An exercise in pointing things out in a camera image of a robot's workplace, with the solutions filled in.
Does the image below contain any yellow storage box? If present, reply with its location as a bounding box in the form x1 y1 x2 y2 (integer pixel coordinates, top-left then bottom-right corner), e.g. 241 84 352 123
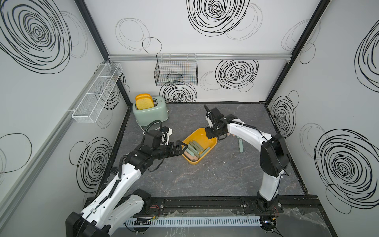
182 128 217 165

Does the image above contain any yellow toast slice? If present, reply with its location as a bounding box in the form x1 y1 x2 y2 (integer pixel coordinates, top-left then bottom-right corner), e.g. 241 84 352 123
136 96 154 110
135 93 152 100

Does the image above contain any black wire wall basket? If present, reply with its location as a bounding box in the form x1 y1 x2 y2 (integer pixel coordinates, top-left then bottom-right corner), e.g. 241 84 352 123
154 54 198 87

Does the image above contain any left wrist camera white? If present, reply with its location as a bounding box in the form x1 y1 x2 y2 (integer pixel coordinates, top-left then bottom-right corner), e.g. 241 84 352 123
162 126 173 145

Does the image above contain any yellow toast slice rear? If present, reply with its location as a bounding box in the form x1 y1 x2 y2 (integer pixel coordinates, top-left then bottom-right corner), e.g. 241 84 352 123
135 93 152 100

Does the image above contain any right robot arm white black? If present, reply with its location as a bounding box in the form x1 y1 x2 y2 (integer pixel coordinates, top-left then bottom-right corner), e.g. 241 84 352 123
205 112 291 209

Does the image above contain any black corner frame post right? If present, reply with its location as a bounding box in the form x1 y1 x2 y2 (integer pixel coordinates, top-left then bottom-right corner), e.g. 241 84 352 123
265 0 331 106

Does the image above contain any yellow toast slice front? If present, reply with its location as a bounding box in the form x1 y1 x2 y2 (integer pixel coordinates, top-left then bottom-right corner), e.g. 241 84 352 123
136 96 154 110

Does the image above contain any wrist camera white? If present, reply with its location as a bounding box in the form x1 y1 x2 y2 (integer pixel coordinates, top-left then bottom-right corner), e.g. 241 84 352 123
162 126 173 145
206 114 213 128

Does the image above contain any light green fruit knife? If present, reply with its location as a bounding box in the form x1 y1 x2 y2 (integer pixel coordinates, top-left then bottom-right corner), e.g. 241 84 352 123
192 140 204 151

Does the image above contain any white mesh wall shelf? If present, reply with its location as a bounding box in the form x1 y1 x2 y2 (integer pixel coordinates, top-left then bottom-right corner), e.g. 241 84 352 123
72 62 122 123

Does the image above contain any white slotted cable duct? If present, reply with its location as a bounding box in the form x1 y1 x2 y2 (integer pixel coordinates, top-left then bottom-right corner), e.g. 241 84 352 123
122 216 262 228

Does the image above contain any black corner frame post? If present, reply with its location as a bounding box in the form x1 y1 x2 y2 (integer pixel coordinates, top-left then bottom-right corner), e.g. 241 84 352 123
75 0 132 107
265 0 331 106

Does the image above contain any aluminium wall rail back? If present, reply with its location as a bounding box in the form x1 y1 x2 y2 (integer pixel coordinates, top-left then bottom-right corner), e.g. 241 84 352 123
108 53 292 61

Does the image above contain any aluminium wall rail left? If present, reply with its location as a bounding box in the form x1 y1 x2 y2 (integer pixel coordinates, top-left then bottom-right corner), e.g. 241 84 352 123
1 61 108 226

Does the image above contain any green handled fruit knife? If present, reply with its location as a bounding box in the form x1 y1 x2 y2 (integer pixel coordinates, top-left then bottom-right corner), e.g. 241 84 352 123
189 142 201 154

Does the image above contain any black corner frame post left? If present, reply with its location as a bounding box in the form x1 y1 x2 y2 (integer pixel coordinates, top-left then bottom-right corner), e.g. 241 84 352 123
75 0 132 107

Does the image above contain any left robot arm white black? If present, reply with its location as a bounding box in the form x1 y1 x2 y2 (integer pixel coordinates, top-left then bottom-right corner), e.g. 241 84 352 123
65 120 188 237

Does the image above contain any mint green toaster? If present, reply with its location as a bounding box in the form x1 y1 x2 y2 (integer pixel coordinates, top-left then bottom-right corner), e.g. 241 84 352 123
132 96 169 126

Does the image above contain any mint knife crosswise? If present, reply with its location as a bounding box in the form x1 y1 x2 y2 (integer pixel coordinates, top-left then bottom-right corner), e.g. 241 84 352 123
200 147 210 158

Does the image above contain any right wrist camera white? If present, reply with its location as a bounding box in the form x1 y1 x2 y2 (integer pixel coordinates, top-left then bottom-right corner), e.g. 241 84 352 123
206 114 213 128

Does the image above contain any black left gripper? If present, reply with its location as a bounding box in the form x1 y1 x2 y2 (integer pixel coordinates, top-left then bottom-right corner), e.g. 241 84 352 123
152 140 188 160

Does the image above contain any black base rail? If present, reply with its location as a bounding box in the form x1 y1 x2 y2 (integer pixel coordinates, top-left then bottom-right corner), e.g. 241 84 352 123
136 195 321 217

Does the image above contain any mint knife lone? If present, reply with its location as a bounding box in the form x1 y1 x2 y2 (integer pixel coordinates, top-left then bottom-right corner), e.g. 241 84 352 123
238 139 244 153

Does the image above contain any aluminium wall rail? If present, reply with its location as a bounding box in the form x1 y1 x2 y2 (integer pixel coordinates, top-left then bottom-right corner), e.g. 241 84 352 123
1 61 108 226
108 53 292 61

